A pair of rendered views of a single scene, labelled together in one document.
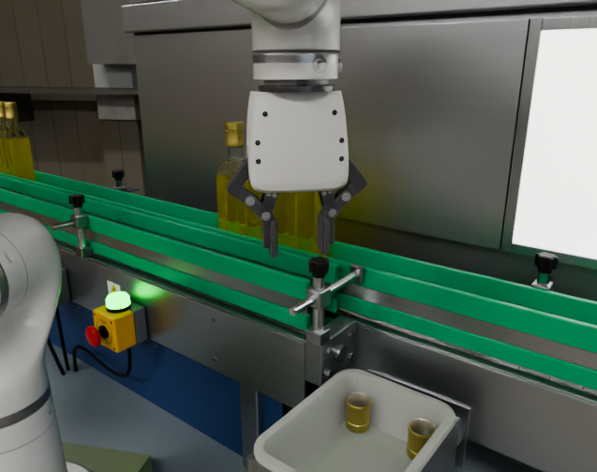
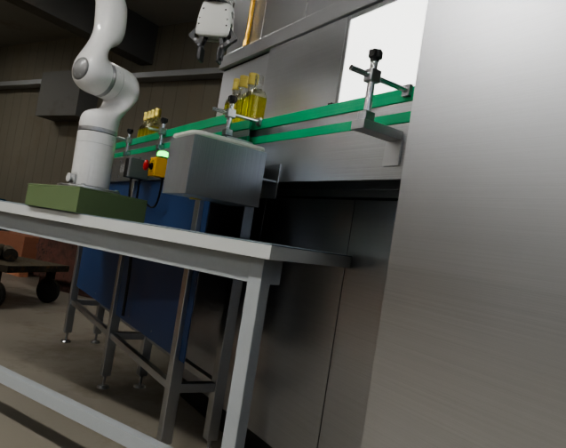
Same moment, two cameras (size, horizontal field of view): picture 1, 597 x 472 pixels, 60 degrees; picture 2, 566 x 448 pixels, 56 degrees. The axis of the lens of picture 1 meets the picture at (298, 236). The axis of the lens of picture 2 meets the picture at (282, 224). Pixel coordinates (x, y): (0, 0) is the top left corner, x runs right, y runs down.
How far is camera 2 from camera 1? 1.30 m
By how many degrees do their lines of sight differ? 28
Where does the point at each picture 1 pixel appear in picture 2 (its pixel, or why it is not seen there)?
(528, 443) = (295, 170)
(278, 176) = (203, 28)
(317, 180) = (216, 31)
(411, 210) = not seen: hidden behind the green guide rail
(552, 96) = (353, 45)
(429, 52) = (318, 40)
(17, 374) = (107, 115)
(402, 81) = (308, 55)
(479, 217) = not seen: hidden behind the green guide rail
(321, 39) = not seen: outside the picture
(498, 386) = (290, 147)
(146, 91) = (222, 98)
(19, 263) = (122, 76)
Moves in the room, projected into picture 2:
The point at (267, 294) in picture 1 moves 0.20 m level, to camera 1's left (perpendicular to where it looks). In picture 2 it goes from (218, 128) to (165, 124)
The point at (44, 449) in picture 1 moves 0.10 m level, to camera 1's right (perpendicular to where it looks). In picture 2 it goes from (105, 152) to (131, 155)
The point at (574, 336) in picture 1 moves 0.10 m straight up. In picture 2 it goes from (315, 113) to (322, 77)
